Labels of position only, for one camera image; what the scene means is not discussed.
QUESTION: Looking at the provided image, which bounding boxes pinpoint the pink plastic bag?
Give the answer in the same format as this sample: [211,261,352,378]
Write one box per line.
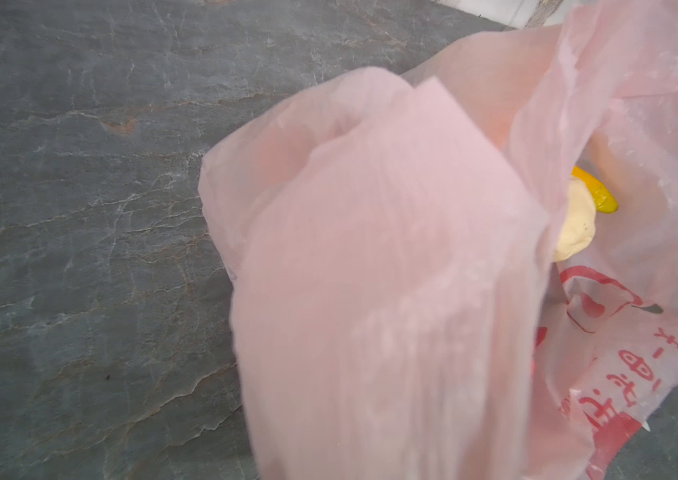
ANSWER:
[199,1,678,479]

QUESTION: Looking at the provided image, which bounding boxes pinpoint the beige fake bun lower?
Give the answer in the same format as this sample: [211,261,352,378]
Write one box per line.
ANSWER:
[553,177,597,262]

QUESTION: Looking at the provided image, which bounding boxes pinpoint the yellow fake banana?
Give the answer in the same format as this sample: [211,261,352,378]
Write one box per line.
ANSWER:
[572,166,619,214]

